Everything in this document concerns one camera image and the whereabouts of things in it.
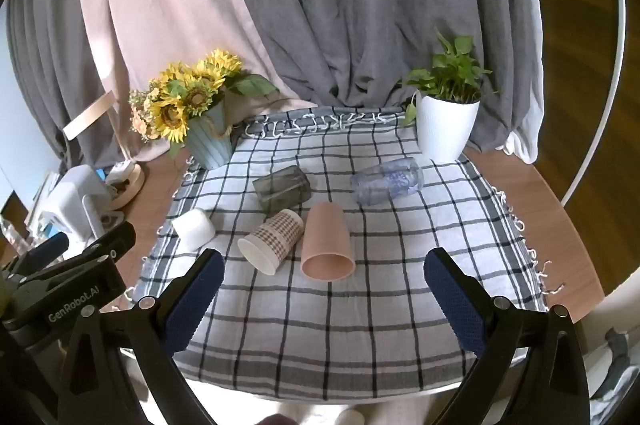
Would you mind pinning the beige wooden strip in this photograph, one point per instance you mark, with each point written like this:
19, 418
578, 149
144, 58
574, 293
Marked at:
90, 114

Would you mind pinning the pink curtain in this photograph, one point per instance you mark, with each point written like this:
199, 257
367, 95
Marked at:
160, 5

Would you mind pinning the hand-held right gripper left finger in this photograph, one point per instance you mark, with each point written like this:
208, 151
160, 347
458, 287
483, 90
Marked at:
192, 302

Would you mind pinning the white sheer curtain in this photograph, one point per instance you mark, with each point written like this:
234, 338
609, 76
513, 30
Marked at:
525, 145

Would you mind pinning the green pothos plant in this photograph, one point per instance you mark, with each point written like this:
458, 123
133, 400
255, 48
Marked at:
450, 75

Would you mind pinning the white plastic appliance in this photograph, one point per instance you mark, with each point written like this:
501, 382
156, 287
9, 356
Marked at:
75, 197

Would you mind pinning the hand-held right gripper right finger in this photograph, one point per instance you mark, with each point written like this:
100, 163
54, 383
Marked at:
460, 302

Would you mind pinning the white hoop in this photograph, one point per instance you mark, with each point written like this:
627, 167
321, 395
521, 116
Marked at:
620, 55

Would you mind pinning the grey checked tablecloth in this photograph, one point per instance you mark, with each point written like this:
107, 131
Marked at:
360, 330

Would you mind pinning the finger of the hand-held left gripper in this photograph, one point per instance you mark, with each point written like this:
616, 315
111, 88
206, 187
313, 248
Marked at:
115, 237
47, 247

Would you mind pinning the white ribbed plant pot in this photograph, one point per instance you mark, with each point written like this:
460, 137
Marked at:
445, 130

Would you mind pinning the dark grey glass cup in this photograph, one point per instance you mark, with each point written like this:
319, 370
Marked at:
282, 190

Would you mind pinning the clear blue patterned cup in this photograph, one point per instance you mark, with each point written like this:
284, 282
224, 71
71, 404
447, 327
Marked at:
387, 182

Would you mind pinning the pink plastic cup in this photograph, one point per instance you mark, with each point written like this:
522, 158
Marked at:
327, 237

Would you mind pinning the blue ribbed vase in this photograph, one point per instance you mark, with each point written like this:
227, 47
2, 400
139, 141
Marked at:
212, 145

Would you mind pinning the sunflower bouquet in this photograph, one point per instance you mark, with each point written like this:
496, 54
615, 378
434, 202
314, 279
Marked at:
195, 97

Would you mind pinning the checked paper cup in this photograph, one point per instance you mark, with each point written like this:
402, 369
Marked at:
277, 232

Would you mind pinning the small white cup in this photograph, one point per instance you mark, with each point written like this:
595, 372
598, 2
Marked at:
195, 227

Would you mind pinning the grey curtain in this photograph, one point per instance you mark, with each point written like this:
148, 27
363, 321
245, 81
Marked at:
380, 5

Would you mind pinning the round wooden stand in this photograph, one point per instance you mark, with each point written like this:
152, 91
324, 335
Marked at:
131, 185

